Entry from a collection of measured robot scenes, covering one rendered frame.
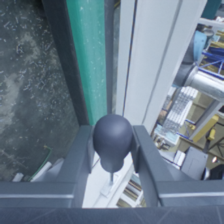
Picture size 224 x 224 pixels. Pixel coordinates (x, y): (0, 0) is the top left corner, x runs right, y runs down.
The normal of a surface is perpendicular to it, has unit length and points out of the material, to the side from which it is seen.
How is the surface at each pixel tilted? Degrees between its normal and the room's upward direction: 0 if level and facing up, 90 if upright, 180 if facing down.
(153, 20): 90
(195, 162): 90
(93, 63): 0
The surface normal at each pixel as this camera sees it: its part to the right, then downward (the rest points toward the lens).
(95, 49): 0.83, 0.45
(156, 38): -0.55, 0.67
